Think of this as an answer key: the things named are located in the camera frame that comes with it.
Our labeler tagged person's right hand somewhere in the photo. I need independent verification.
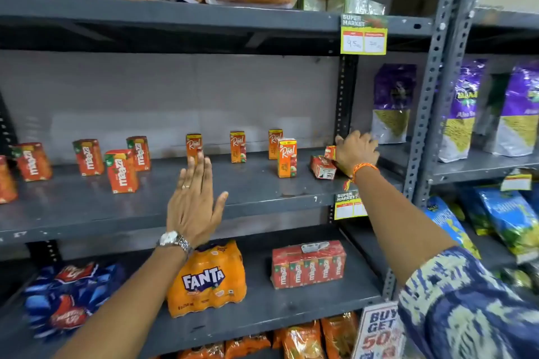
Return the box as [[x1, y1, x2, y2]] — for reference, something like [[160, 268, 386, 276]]
[[335, 130, 381, 178]]

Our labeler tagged person's left hand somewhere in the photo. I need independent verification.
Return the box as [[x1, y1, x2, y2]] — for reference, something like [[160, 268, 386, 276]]
[[166, 150, 229, 248]]

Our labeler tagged red Maaza carton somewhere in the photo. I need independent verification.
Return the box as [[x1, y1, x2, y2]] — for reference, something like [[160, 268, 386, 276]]
[[310, 155, 337, 181]]

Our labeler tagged grey metal shelf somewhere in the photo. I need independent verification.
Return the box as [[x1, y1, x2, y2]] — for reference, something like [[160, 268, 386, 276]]
[[0, 0, 466, 359]]

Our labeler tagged row of Real cartons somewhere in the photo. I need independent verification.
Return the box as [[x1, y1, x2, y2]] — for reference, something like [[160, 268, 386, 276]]
[[186, 128, 298, 179]]

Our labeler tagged row of Maaza cartons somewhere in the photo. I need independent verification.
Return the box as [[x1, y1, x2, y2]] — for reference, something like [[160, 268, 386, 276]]
[[0, 135, 152, 205]]

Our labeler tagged person's left forearm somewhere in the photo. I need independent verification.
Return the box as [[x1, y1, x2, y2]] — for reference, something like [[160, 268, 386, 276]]
[[52, 245, 188, 359]]

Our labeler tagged red Maaza multipack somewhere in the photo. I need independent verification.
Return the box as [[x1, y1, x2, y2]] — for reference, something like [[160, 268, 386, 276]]
[[271, 240, 348, 290]]

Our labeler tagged silver wristwatch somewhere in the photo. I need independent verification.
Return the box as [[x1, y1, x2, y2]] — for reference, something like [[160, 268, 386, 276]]
[[156, 230, 194, 255]]

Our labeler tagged yellow price tag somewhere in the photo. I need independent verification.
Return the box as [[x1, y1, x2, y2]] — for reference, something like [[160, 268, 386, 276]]
[[340, 13, 389, 56], [334, 190, 368, 220], [500, 168, 533, 192]]

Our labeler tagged orange soda bottle pack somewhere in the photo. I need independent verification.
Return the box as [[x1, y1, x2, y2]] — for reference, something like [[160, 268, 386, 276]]
[[167, 240, 248, 318]]

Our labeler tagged blue chip bag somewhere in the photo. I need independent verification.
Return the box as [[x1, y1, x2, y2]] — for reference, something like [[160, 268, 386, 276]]
[[476, 186, 539, 265], [423, 196, 482, 261], [459, 188, 494, 237]]

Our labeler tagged grey metal snack rack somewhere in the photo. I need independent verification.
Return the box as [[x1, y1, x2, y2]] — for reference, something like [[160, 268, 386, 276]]
[[358, 0, 539, 301]]

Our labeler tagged blue cola bottle pack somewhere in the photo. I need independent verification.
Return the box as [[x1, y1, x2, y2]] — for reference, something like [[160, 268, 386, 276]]
[[23, 261, 127, 338]]

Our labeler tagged row of orange snack packets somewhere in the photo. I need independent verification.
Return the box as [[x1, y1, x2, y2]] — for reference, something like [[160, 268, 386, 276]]
[[156, 312, 361, 359]]

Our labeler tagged white promo sign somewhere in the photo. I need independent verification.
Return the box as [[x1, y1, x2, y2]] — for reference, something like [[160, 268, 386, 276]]
[[351, 302, 407, 359]]

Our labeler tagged blue patterned shirt sleeve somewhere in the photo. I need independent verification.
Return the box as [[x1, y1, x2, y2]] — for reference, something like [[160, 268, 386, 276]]
[[397, 246, 539, 359]]

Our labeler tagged green black snack bag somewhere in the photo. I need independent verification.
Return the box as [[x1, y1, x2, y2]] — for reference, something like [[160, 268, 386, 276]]
[[495, 261, 539, 296]]

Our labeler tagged orange thread bracelet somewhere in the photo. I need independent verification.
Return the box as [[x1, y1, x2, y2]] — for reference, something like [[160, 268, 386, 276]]
[[343, 162, 380, 192]]

